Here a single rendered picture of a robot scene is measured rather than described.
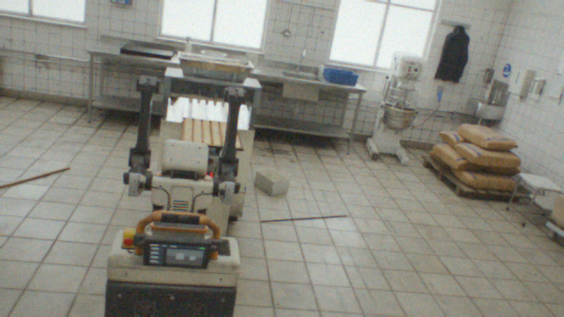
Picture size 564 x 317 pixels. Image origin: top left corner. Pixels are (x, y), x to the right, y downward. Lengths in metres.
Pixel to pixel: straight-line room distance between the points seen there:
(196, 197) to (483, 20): 6.04
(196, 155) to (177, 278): 0.58
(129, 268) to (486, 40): 6.52
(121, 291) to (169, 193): 0.48
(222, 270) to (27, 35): 5.64
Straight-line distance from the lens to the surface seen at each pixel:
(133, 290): 2.19
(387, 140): 7.04
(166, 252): 2.03
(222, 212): 3.39
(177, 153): 2.36
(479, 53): 7.83
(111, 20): 7.04
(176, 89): 3.91
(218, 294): 2.20
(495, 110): 7.40
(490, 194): 6.24
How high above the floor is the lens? 1.90
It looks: 19 degrees down
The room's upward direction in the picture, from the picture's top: 10 degrees clockwise
